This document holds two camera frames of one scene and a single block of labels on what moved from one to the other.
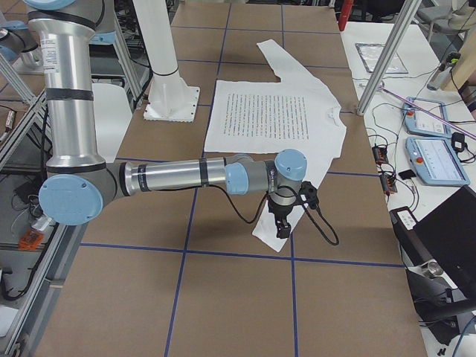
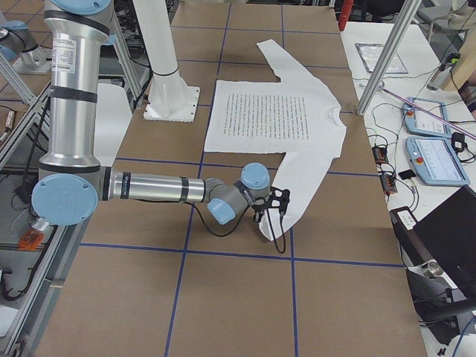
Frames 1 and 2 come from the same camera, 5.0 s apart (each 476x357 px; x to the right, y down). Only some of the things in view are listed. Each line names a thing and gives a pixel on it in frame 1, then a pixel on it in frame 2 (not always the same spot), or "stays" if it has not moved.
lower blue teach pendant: [436, 161] stays
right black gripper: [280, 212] to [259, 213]
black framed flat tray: [370, 53] stays
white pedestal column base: [169, 99] stays
